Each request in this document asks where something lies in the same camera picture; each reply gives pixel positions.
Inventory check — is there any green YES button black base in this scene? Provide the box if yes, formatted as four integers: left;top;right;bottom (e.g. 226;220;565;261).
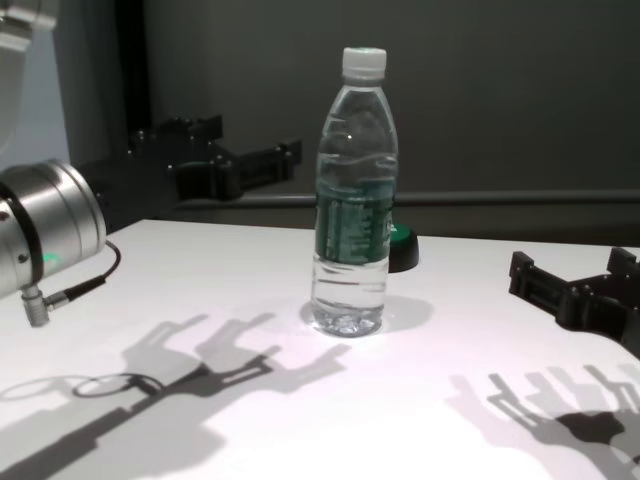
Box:
387;223;421;275

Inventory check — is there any clear water bottle green label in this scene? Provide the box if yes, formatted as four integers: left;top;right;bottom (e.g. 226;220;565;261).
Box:
309;46;401;339

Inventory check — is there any low grey wall rail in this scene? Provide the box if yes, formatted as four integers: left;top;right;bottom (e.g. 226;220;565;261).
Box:
174;192;640;212

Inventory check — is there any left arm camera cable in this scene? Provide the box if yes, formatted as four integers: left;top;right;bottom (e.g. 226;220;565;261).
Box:
19;241;123;329

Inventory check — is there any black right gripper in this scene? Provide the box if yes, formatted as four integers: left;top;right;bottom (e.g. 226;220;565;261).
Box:
507;246;640;359

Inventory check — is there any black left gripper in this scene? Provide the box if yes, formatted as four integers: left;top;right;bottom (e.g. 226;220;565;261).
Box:
74;114;304;214

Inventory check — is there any black vertical wall post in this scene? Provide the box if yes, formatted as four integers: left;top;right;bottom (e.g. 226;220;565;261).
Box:
113;0;152;161

